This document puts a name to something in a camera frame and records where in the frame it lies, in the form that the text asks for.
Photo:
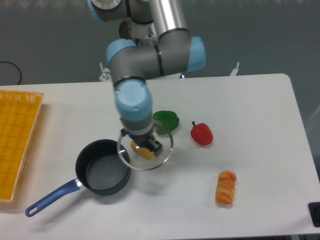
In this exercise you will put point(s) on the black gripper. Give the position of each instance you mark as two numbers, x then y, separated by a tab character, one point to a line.
144	138

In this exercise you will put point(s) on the glass pot lid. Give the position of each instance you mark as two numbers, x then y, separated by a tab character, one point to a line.
136	162

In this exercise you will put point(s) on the dark blue saucepan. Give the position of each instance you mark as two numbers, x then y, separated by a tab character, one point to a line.
98	168

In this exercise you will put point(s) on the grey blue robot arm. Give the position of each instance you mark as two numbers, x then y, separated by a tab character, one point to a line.
133	99

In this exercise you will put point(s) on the yellow bell pepper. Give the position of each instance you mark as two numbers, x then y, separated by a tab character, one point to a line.
142	151

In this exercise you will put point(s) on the green bell pepper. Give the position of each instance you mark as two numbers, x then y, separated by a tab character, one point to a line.
168	118

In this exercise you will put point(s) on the red bell pepper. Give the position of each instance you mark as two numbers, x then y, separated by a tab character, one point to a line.
201	134

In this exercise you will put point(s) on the orange bread roll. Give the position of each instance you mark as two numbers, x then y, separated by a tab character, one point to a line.
225	188

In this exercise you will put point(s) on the yellow plastic basket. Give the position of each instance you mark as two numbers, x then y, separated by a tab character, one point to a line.
19	111

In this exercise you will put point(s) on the black device at table edge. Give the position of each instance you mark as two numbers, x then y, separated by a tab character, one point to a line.
314	210

